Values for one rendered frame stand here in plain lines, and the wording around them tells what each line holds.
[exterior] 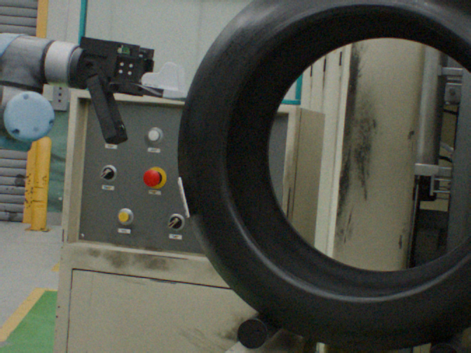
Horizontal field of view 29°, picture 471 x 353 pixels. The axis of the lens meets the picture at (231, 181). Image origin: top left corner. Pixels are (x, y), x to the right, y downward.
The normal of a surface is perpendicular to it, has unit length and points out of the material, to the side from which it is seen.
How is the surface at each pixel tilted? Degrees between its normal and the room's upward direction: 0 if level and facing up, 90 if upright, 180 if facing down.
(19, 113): 90
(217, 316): 90
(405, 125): 90
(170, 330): 90
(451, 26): 81
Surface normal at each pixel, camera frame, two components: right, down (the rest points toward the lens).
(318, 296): -0.30, 0.21
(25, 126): 0.36, 0.08
